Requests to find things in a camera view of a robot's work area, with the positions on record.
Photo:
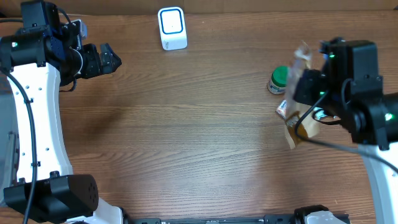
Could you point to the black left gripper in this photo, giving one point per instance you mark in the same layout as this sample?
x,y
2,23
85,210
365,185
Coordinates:
x,y
97,66

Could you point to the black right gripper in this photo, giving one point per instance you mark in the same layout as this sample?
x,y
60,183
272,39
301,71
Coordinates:
x,y
309,87

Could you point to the green lid jar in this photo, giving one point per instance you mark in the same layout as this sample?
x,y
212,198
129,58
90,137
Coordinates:
x,y
278,80

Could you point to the orange white small box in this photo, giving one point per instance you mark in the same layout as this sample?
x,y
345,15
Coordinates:
x,y
281,109

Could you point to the teal tissue pack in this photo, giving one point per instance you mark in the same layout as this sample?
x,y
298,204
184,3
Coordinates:
x,y
319,114

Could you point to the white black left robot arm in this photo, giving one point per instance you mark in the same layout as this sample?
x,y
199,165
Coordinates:
x,y
44,55

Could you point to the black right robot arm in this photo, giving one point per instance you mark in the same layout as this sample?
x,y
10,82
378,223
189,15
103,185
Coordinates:
x,y
350,87

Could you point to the white barcode scanner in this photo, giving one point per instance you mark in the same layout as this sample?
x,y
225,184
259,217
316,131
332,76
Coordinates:
x,y
172,28

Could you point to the grey plastic mesh basket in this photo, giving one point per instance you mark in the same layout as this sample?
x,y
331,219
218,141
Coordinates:
x,y
9,131

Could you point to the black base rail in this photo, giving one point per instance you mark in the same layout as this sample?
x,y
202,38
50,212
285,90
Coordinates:
x,y
266,219

